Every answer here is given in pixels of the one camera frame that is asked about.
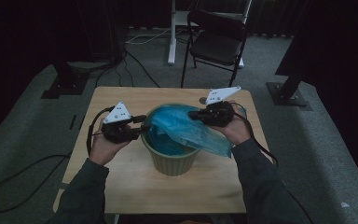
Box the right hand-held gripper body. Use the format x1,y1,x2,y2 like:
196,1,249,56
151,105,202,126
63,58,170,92
202,85,242,128

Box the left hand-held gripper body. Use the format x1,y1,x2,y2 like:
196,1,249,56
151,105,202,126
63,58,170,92
100,101,138,145

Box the blue plastic bag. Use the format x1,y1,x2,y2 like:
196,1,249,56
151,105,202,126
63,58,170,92
145,104,248,159

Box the green ribbed plastic bin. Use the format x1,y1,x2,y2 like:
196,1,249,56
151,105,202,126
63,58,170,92
140,103,201,177

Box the person's left hand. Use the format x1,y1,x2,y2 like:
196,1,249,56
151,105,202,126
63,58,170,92
89,119,131,167

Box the person's right hand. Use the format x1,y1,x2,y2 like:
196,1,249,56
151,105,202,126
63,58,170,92
215,100,253,147

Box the black folding chair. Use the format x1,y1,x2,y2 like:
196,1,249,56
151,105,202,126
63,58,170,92
180,9,249,91

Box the black stand with square base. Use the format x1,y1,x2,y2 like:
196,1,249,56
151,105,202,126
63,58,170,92
40,61,91,100

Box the black slanted stand with plate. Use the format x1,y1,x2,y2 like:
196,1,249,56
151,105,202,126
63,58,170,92
267,69,313,112

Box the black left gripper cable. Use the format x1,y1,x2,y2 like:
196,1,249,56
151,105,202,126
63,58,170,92
86,105,117,157

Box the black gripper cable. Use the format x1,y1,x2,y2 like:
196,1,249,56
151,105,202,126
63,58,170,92
86,105,117,157
233,103,315,224

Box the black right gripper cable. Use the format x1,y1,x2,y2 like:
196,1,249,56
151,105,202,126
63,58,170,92
233,103,315,224

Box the thin black cables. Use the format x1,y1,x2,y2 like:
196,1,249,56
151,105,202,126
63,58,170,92
94,46,161,89

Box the white cable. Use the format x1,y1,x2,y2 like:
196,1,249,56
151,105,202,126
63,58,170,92
125,27,172,46

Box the thick black looped cable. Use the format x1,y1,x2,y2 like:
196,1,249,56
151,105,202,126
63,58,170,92
0,153,73,214

